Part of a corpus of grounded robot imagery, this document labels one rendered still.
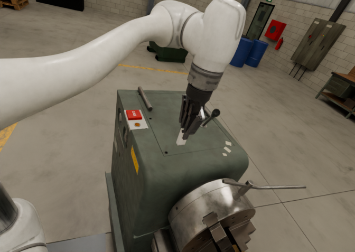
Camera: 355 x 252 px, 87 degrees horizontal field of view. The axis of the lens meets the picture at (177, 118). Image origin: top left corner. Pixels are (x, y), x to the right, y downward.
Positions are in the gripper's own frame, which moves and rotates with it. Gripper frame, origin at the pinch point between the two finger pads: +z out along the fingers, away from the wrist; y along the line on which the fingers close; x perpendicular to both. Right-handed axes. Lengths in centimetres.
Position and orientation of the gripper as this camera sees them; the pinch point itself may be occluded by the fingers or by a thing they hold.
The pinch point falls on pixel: (183, 136)
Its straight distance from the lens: 65.2
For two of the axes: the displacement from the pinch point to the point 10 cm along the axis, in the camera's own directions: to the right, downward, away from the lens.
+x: 8.9, -0.5, 4.5
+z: -2.5, 7.9, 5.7
